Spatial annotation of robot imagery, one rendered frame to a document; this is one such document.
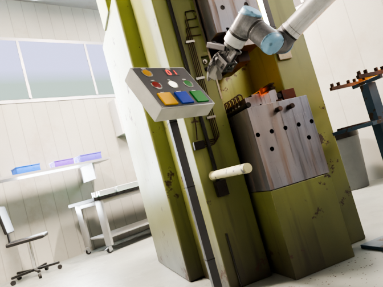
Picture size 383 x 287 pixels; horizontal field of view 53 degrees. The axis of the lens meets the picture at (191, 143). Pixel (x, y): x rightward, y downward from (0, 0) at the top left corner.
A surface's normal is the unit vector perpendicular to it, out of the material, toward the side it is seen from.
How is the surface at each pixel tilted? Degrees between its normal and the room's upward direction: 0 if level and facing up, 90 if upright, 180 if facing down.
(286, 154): 90
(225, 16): 90
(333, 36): 90
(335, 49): 90
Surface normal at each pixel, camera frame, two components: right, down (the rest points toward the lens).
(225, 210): 0.29, -0.15
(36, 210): 0.65, -0.24
